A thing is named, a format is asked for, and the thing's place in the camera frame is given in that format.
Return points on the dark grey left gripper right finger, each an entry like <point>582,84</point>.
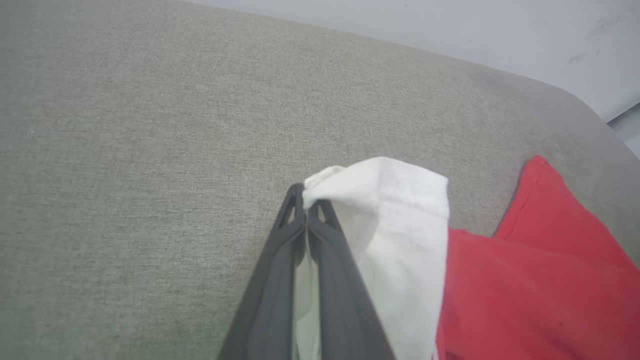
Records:
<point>340,310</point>

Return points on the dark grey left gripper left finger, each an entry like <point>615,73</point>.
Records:
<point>270,300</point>

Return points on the red and white garment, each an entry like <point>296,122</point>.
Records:
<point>525,290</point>

